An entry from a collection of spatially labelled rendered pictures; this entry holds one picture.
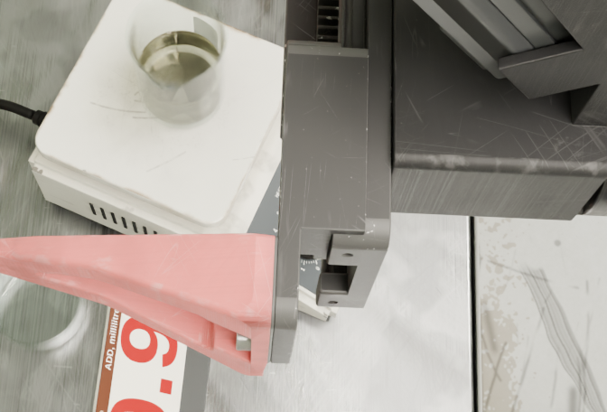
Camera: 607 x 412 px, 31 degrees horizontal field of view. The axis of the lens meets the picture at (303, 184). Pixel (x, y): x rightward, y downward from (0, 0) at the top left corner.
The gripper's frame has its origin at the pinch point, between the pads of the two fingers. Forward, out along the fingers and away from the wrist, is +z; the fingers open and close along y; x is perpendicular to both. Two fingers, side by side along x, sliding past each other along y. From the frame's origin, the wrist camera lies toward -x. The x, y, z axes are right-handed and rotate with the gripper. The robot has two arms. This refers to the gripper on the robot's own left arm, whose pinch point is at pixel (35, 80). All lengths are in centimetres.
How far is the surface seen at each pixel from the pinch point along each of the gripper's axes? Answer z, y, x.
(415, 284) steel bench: -16.0, -6.1, 40.4
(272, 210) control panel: -6.7, -8.5, 34.1
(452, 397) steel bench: -18.4, 1.0, 40.5
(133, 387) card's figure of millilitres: 0.9, 1.7, 37.5
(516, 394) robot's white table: -22.3, 0.6, 40.5
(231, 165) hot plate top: -4.3, -10.1, 31.5
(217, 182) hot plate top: -3.5, -9.0, 31.5
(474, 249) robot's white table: -20.0, -8.7, 40.7
